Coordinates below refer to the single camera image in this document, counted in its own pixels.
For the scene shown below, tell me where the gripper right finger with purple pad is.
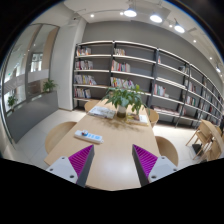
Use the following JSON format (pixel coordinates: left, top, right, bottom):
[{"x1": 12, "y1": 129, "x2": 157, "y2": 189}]
[{"x1": 132, "y1": 144, "x2": 177, "y2": 186}]

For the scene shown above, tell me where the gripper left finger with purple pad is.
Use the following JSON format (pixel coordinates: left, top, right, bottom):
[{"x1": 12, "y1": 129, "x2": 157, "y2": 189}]
[{"x1": 47, "y1": 145, "x2": 94, "y2": 187}]

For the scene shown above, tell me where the white charger plug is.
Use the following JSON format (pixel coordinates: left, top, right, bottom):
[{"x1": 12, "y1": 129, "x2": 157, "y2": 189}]
[{"x1": 82, "y1": 130, "x2": 89, "y2": 136}]

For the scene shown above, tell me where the wooden chair near right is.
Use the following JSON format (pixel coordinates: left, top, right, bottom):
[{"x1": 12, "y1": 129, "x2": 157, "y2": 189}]
[{"x1": 156, "y1": 136, "x2": 179, "y2": 166}]

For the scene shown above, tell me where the white power strip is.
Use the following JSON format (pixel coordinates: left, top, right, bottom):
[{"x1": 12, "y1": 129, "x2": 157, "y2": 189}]
[{"x1": 74, "y1": 130, "x2": 103, "y2": 144}]

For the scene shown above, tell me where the wooden chair near left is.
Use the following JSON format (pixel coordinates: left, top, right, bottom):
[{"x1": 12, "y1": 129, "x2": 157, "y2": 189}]
[{"x1": 45, "y1": 121, "x2": 76, "y2": 153}]

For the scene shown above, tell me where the wooden chair far right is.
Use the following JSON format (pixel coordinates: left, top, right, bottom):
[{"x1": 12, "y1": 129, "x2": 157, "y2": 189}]
[{"x1": 146, "y1": 108, "x2": 159, "y2": 127}]

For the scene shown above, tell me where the open book on table right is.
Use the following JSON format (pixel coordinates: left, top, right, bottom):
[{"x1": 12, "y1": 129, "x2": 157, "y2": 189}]
[{"x1": 126, "y1": 113, "x2": 149, "y2": 126}]

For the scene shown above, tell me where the long wooden table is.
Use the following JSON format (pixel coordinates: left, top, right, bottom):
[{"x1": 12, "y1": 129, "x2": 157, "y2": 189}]
[{"x1": 43, "y1": 98, "x2": 162, "y2": 192}]

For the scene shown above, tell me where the open magazine on table left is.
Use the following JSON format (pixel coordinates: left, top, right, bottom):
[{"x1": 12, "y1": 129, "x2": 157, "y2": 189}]
[{"x1": 88, "y1": 106, "x2": 115, "y2": 119}]

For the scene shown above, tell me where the wooden chair far left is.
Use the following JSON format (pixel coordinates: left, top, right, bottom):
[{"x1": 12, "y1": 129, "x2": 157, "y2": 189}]
[{"x1": 84, "y1": 100, "x2": 99, "y2": 112}]

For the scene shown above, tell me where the wooden folding chair right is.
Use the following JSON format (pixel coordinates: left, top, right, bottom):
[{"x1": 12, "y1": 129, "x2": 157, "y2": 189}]
[{"x1": 187, "y1": 120, "x2": 224, "y2": 156}]

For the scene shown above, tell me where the green potted plant on table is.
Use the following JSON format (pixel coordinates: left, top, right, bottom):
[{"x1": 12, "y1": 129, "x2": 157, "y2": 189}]
[{"x1": 102, "y1": 84, "x2": 146, "y2": 118}]

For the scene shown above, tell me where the large grey bookshelf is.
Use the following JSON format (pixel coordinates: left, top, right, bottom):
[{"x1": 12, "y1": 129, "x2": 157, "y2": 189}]
[{"x1": 73, "y1": 40, "x2": 224, "y2": 127}]

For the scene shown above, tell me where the potted plant by window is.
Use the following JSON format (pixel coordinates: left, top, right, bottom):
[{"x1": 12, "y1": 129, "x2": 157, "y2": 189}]
[{"x1": 43, "y1": 79, "x2": 57, "y2": 93}]

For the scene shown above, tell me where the small potted plant far left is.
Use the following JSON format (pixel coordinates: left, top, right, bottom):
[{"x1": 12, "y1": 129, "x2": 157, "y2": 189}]
[{"x1": 7, "y1": 95, "x2": 18, "y2": 110}]

